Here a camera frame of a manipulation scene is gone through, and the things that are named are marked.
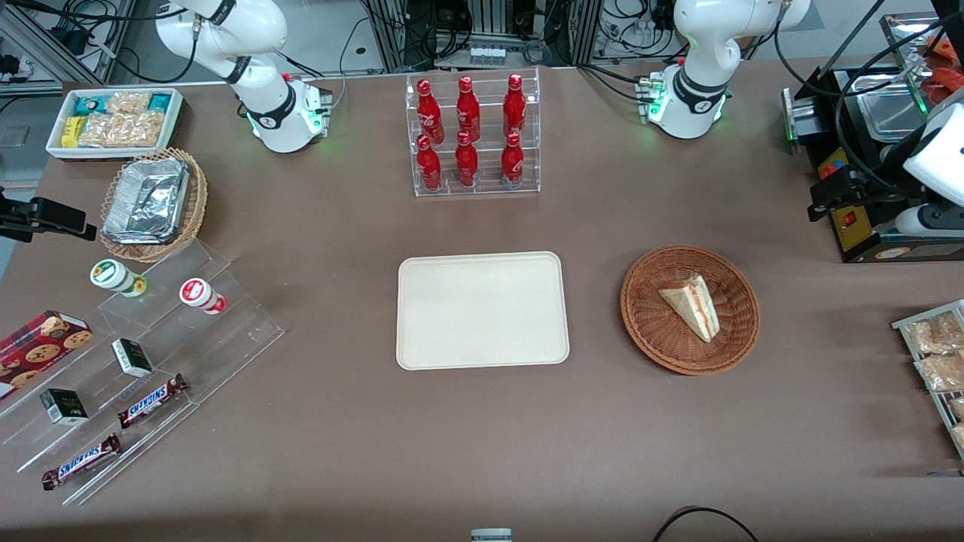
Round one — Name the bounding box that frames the clear acrylic stepped shelf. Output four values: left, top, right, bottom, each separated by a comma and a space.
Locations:
0, 239, 285, 507

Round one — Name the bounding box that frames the red cola bottle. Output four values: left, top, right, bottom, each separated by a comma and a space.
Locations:
501, 131, 526, 189
416, 134, 443, 193
456, 75, 481, 142
502, 73, 527, 140
454, 131, 480, 188
416, 78, 444, 144

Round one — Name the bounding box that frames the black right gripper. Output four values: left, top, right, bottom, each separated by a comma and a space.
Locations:
0, 187, 98, 243

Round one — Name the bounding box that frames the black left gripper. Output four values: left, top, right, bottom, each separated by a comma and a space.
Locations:
808, 166, 926, 224

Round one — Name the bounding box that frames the white plastic snack bin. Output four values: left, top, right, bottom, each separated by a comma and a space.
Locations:
45, 87, 185, 162

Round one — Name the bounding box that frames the white wire snack rack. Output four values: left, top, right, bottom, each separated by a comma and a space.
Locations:
891, 299, 964, 461

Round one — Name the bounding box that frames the small black carton box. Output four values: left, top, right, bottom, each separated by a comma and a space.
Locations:
111, 338, 154, 379
39, 388, 90, 427

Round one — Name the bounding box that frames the light oval wicker basket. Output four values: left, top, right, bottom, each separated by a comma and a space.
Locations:
99, 147, 209, 263

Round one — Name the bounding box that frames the black countertop appliance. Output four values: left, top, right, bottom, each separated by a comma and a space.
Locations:
782, 66, 964, 264

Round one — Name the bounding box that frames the beige rectangular plastic tray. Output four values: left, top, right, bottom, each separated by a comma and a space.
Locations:
396, 251, 571, 371

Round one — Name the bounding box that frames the aluminium profile frame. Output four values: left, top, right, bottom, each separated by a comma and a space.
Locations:
0, 0, 140, 95

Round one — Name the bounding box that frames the red chocolate chip cookie box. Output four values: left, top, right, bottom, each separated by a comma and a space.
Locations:
0, 310, 95, 401

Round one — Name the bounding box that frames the green lid yogurt cup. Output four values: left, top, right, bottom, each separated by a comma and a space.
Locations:
90, 259, 148, 298

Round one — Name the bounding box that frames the steel tray with food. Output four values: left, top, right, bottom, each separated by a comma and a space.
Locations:
880, 11, 964, 121

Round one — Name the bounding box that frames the wrapped triangle sandwich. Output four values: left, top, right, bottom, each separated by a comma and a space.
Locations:
657, 274, 721, 343

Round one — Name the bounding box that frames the brown round wicker basket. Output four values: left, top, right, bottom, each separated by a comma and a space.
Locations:
620, 245, 761, 376

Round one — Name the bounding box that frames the clear bag of pastry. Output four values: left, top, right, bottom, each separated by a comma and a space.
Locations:
904, 311, 964, 355
915, 352, 964, 393

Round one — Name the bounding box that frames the red lid yogurt cup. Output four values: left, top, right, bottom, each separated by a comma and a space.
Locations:
178, 278, 227, 315

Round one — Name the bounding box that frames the Snickers chocolate bar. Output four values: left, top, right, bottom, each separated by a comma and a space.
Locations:
117, 373, 188, 430
41, 433, 123, 492

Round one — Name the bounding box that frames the black looped cable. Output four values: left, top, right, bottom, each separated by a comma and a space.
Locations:
651, 506, 761, 542

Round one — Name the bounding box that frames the clear acrylic bottle rack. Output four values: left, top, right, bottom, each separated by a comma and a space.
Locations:
405, 66, 541, 198

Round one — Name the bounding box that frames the clear bag of crackers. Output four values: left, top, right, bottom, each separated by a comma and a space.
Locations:
105, 91, 152, 116
78, 111, 166, 148

